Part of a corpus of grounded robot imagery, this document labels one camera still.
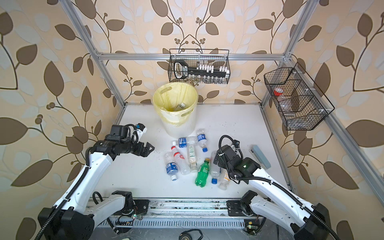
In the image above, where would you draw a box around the clear bottle blue cap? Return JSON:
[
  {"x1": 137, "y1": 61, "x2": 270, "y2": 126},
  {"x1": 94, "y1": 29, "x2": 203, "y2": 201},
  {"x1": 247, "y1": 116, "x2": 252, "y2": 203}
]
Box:
[{"x1": 210, "y1": 151, "x2": 221, "y2": 185}]

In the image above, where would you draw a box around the clear bottle yellow label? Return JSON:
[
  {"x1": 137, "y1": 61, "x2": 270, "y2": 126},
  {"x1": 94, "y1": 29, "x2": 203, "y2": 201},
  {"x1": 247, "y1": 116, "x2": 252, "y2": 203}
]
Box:
[{"x1": 219, "y1": 168, "x2": 231, "y2": 191}]

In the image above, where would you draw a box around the green soda bottle upright-lying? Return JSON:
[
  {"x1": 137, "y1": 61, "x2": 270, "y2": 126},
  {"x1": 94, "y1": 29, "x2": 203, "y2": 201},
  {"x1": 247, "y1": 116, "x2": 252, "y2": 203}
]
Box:
[{"x1": 195, "y1": 158, "x2": 210, "y2": 188}]

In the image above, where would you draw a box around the clear bottle blue label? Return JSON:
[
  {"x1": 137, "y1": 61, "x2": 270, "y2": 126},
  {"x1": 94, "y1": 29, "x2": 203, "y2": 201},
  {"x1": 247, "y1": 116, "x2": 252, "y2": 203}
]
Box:
[{"x1": 164, "y1": 152, "x2": 178, "y2": 181}]

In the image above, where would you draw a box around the clear bottle red cap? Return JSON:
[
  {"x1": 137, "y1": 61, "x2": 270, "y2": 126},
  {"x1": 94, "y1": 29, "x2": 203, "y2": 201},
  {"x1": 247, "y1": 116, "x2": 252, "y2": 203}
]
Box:
[{"x1": 171, "y1": 146, "x2": 191, "y2": 175}]

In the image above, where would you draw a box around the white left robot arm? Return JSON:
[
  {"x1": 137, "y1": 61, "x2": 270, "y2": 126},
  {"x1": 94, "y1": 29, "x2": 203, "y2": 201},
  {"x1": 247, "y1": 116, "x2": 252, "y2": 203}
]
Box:
[{"x1": 36, "y1": 123, "x2": 155, "y2": 240}]

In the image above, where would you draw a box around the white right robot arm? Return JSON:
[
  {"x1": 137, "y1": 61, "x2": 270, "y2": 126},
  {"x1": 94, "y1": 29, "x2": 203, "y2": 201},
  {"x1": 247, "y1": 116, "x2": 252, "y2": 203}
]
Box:
[{"x1": 215, "y1": 145, "x2": 339, "y2": 240}]

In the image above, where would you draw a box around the white bin yellow bag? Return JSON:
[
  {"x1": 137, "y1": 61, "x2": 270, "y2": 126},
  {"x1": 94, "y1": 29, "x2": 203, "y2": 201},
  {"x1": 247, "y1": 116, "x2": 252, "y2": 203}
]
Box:
[{"x1": 152, "y1": 82, "x2": 199, "y2": 139}]

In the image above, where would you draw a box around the small bottle blue cap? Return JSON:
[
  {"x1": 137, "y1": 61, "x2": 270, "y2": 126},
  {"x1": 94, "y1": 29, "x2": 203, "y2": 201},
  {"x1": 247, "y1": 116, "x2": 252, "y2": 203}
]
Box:
[{"x1": 197, "y1": 129, "x2": 208, "y2": 153}]

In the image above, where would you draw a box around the clear bottle green white label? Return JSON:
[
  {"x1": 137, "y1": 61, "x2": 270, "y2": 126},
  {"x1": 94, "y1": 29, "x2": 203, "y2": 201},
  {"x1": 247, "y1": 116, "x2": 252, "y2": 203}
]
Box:
[{"x1": 187, "y1": 144, "x2": 198, "y2": 173}]

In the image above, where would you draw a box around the small bottle blue label lying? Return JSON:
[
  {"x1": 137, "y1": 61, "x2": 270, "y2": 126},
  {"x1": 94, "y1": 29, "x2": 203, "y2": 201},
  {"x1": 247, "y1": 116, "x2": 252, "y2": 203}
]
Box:
[{"x1": 172, "y1": 136, "x2": 198, "y2": 148}]

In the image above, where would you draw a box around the light blue stapler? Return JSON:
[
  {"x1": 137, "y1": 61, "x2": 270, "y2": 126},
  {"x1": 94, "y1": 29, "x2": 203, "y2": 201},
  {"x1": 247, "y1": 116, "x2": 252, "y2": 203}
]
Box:
[{"x1": 250, "y1": 145, "x2": 271, "y2": 170}]

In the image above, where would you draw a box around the red cap jar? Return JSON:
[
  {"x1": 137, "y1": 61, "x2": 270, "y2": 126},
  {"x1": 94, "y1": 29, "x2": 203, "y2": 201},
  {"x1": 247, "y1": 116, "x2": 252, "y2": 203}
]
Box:
[{"x1": 273, "y1": 87, "x2": 284, "y2": 97}]

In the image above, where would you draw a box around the black round object bottom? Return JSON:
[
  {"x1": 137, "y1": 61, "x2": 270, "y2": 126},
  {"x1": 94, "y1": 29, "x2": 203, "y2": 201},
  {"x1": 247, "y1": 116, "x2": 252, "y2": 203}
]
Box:
[{"x1": 178, "y1": 229, "x2": 204, "y2": 240}]

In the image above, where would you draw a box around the black bottle rack tool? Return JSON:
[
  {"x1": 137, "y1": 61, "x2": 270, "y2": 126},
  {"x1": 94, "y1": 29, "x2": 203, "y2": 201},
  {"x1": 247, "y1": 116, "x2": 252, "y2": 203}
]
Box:
[{"x1": 173, "y1": 60, "x2": 231, "y2": 80}]

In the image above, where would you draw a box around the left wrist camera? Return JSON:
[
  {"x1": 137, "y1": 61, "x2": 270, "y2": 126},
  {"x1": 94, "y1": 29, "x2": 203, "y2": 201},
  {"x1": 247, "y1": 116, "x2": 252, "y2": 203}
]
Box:
[{"x1": 135, "y1": 123, "x2": 147, "y2": 141}]

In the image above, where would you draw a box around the black wire basket back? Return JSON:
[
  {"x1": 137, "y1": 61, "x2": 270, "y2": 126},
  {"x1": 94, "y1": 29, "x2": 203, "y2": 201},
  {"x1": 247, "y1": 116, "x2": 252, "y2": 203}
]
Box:
[{"x1": 168, "y1": 48, "x2": 231, "y2": 85}]

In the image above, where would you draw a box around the black wire basket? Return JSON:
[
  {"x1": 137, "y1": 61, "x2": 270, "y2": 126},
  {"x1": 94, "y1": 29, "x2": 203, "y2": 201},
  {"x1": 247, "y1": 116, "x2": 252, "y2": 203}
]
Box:
[
  {"x1": 168, "y1": 48, "x2": 231, "y2": 85},
  {"x1": 264, "y1": 63, "x2": 335, "y2": 131}
]

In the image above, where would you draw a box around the black wire basket right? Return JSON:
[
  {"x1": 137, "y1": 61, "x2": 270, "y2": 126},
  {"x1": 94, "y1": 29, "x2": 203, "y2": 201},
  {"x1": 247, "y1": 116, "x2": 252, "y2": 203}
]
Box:
[{"x1": 264, "y1": 63, "x2": 335, "y2": 131}]

